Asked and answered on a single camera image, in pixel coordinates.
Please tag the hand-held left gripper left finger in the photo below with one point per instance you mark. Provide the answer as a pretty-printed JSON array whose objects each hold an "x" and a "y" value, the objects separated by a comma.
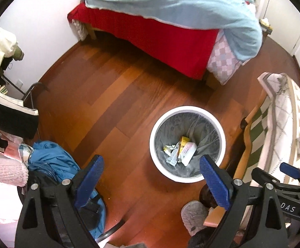
[{"x": 90, "y": 180}]

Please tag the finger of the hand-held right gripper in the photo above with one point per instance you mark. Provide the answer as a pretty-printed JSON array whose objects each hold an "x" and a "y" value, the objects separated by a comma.
[
  {"x": 291, "y": 170},
  {"x": 289, "y": 188}
]

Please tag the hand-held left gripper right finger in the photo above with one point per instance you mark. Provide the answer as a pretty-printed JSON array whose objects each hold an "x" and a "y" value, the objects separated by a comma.
[{"x": 216, "y": 186}]

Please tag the white round trash bin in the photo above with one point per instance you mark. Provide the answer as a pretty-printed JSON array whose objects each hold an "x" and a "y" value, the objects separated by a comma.
[{"x": 163, "y": 167}]

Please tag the grey fluffy slipper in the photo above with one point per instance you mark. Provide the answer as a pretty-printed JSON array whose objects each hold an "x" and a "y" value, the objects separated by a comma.
[{"x": 194, "y": 214}]

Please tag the blue jacket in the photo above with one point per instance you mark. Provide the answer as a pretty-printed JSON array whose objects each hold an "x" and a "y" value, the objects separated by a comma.
[{"x": 54, "y": 160}]

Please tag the white and pink packet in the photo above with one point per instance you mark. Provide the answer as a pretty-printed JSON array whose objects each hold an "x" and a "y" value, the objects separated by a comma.
[{"x": 187, "y": 153}]

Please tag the white diamond patterned quilt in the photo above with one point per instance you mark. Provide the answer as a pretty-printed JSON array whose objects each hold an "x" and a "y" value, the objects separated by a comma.
[{"x": 279, "y": 124}]

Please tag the green checkered sheet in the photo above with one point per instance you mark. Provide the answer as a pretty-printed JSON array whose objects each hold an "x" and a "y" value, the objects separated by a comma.
[{"x": 258, "y": 134}]

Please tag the clear plastic wrapper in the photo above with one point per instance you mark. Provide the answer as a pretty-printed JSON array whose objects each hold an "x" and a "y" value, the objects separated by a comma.
[{"x": 172, "y": 159}]

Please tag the yellow cardboard box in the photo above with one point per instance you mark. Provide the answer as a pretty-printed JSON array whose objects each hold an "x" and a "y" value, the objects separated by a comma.
[{"x": 185, "y": 141}]

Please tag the curved metal chair base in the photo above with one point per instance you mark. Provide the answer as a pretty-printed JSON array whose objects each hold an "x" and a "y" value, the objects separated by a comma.
[{"x": 111, "y": 232}]

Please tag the black cloth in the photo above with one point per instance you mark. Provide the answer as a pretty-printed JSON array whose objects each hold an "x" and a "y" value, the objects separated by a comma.
[{"x": 201, "y": 240}]

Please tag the crumpled white paper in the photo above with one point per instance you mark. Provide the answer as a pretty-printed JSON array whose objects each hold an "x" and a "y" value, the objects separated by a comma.
[{"x": 168, "y": 148}]

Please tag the plaid cloth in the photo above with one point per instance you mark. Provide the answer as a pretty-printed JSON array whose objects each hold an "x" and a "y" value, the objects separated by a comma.
[{"x": 24, "y": 153}]

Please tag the grey plastic bin liner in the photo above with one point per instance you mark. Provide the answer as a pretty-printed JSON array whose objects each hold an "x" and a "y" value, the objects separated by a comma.
[{"x": 170, "y": 126}]

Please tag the pink fluffy cloth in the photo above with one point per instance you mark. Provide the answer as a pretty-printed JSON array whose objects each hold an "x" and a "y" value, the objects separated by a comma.
[{"x": 2, "y": 168}]

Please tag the pink fabric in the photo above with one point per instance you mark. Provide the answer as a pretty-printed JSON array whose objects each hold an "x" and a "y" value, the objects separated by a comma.
[{"x": 2, "y": 204}]

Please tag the pink checkered quilt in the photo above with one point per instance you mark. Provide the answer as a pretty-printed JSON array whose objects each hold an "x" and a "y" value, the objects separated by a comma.
[{"x": 223, "y": 59}]

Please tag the olive green cloth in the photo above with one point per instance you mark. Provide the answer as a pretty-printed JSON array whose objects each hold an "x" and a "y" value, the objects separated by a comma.
[{"x": 18, "y": 53}]

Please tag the small yellowish bedside object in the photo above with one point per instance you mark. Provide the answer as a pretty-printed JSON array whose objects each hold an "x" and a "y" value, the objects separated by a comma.
[{"x": 265, "y": 23}]

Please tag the wooden bed leg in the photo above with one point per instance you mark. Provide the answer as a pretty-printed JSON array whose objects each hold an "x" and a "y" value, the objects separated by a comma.
[{"x": 91, "y": 32}]

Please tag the white patterned cloth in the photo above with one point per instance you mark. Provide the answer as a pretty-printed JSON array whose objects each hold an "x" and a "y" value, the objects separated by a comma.
[{"x": 79, "y": 29}]

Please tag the white door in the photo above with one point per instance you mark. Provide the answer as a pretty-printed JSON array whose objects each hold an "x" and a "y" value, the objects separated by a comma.
[{"x": 282, "y": 18}]

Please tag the red bed sheet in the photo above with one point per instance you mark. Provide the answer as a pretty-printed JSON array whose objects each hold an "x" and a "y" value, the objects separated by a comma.
[{"x": 150, "y": 38}]

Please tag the light blue blanket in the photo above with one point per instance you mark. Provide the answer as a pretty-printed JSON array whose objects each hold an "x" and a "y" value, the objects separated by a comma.
[{"x": 175, "y": 7}]

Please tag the black metal chair frame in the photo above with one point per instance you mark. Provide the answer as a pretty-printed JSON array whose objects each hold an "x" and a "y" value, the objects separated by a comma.
[{"x": 37, "y": 84}]

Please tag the white wall socket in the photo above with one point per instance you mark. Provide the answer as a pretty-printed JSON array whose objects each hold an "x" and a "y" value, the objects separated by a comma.
[{"x": 18, "y": 84}]

